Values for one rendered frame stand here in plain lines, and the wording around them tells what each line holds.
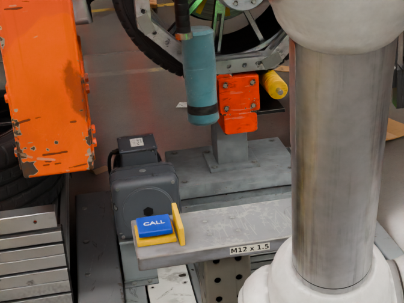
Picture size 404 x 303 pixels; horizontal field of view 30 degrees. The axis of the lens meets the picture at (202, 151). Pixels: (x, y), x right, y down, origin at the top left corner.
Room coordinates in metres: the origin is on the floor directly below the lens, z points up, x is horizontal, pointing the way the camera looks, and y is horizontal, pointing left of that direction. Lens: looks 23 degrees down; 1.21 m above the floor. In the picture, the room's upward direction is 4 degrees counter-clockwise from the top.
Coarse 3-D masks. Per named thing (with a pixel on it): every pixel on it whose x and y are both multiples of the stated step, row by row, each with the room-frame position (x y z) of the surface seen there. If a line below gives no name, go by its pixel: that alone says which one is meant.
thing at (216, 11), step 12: (216, 0) 2.17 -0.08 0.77; (192, 12) 2.16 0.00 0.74; (216, 12) 2.17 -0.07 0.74; (264, 12) 2.39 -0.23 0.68; (168, 24) 2.35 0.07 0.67; (252, 24) 2.18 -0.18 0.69; (264, 24) 2.30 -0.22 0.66; (276, 24) 2.23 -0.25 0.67; (216, 36) 2.37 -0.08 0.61; (228, 36) 2.35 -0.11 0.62; (240, 36) 2.31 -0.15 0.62; (252, 36) 2.26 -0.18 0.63; (264, 36) 2.21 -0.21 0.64; (276, 36) 2.17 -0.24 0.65; (216, 48) 2.17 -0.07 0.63; (228, 48) 2.21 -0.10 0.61; (240, 48) 2.19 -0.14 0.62; (252, 48) 2.16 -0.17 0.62
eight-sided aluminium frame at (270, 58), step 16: (144, 0) 2.03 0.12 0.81; (144, 16) 2.03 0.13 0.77; (144, 32) 2.03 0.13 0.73; (160, 32) 2.04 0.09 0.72; (176, 48) 2.04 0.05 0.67; (272, 48) 2.12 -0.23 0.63; (288, 48) 2.09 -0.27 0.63; (224, 64) 2.06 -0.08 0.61; (240, 64) 2.07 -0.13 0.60; (256, 64) 2.07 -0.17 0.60; (272, 64) 2.08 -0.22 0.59
